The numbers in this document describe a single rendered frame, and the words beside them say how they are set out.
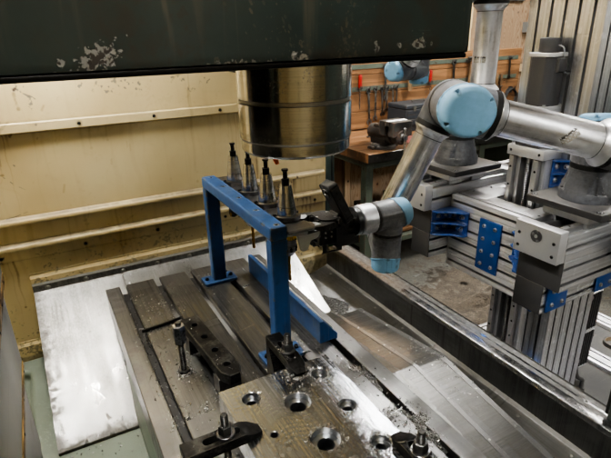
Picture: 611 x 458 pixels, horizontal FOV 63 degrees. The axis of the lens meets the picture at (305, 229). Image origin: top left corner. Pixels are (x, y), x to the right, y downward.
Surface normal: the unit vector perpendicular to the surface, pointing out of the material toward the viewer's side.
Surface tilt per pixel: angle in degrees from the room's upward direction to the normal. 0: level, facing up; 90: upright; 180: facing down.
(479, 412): 8
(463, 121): 88
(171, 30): 90
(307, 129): 90
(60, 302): 24
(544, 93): 90
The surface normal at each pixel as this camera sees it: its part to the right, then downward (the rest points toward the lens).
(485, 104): -0.15, 0.35
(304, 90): 0.21, 0.36
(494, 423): 0.04, -0.87
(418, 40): 0.48, 0.32
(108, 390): 0.17, -0.72
